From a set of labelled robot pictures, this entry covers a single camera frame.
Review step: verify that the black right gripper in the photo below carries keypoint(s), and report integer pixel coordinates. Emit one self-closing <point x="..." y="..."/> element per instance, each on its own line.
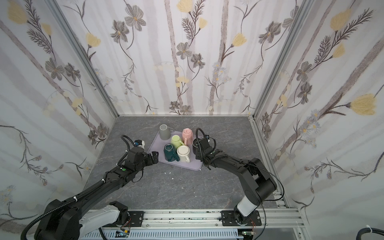
<point x="199" y="147"/>

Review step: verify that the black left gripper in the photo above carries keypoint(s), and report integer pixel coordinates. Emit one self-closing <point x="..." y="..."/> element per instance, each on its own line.
<point x="151" y="157"/>

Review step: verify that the black ceramic mug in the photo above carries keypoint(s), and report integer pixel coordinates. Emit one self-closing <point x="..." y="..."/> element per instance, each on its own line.
<point x="195" y="146"/>

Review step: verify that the cream mug red inside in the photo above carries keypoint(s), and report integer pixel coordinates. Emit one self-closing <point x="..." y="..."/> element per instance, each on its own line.
<point x="184" y="154"/>

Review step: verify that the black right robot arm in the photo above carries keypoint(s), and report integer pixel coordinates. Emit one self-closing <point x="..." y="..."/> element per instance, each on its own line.
<point x="257" y="183"/>

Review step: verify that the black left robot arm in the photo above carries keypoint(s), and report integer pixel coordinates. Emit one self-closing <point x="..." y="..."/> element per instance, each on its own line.
<point x="61" y="219"/>

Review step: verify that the dark green ceramic mug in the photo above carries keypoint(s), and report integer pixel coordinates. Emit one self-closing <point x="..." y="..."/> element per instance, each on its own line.
<point x="171" y="153"/>

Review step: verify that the pink ceramic mug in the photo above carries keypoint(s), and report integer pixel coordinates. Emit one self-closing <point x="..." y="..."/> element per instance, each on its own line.
<point x="187" y="136"/>

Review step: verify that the light green ceramic mug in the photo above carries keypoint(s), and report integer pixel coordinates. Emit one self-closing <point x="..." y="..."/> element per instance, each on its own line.
<point x="176" y="141"/>

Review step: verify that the grey ceramic mug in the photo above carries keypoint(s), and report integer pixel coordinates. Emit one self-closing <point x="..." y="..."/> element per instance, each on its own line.
<point x="165" y="132"/>

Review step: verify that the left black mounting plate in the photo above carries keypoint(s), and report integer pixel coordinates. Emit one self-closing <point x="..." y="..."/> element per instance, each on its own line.
<point x="136" y="219"/>

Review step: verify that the black mounting plate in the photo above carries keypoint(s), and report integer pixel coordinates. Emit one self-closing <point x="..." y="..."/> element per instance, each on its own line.
<point x="228" y="217"/>
<point x="136" y="219"/>

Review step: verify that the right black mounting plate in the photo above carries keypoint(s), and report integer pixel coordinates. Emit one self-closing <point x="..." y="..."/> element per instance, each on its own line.
<point x="228" y="217"/>

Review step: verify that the white slotted cable duct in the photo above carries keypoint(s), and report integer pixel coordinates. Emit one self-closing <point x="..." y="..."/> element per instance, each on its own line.
<point x="188" y="234"/>

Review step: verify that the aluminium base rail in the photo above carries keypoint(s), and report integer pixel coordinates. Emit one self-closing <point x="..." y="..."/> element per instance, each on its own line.
<point x="210" y="219"/>

